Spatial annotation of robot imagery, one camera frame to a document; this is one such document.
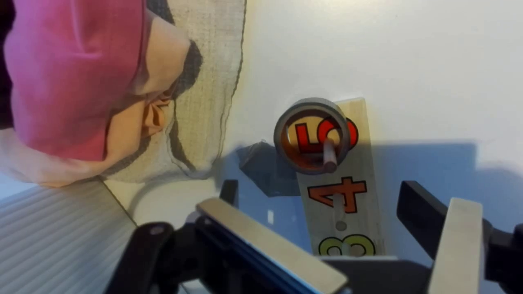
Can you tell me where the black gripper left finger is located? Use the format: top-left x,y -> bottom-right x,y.
105,179 -> 351,294

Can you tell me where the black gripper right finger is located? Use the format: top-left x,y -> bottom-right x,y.
396,179 -> 523,294

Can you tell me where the grey ring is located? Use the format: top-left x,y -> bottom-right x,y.
272,97 -> 352,177

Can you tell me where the wooden numbered peg board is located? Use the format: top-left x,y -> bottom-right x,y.
293,95 -> 387,259

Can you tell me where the beige canvas bag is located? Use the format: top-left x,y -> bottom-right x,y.
0,0 -> 251,190

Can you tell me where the white ribbed storage box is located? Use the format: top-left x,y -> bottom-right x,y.
0,179 -> 140,294

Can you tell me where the pink cloth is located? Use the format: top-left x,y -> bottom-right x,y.
2,0 -> 153,164

